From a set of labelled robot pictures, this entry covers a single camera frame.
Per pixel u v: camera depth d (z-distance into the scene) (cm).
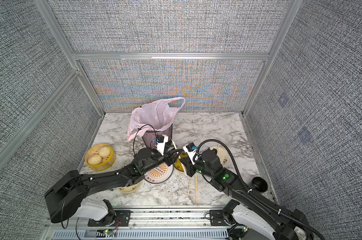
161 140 66
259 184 77
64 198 42
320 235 39
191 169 65
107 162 89
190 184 84
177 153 72
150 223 73
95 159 88
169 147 74
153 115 91
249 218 56
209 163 55
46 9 70
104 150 90
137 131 85
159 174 88
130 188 82
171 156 67
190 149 63
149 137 84
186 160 66
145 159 59
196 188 83
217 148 98
